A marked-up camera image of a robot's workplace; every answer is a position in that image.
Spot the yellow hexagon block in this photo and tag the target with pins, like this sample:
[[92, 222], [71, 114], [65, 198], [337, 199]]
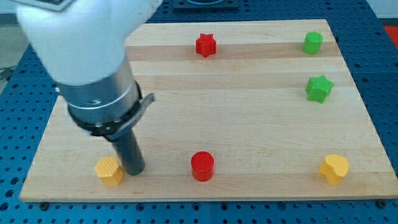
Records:
[[109, 171]]

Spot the green star block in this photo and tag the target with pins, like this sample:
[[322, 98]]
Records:
[[318, 88]]

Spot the black flange with lever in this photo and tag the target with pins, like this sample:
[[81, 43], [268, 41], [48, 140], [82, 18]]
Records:
[[118, 125]]

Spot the green cylinder block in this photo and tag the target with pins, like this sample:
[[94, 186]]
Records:
[[312, 43]]

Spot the yellow heart block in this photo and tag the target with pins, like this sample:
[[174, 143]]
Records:
[[334, 167]]

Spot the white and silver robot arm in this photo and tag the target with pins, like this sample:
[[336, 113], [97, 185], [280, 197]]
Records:
[[81, 45]]

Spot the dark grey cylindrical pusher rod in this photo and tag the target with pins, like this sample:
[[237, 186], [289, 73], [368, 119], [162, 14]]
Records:
[[129, 153]]

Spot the dark mount plate at top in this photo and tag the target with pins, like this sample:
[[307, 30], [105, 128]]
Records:
[[205, 4]]

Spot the red cylinder block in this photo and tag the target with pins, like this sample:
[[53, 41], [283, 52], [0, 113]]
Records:
[[202, 164]]

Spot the red star block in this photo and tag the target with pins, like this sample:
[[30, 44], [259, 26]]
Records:
[[205, 45]]

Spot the wooden board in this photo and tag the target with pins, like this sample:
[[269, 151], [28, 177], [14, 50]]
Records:
[[246, 105]]

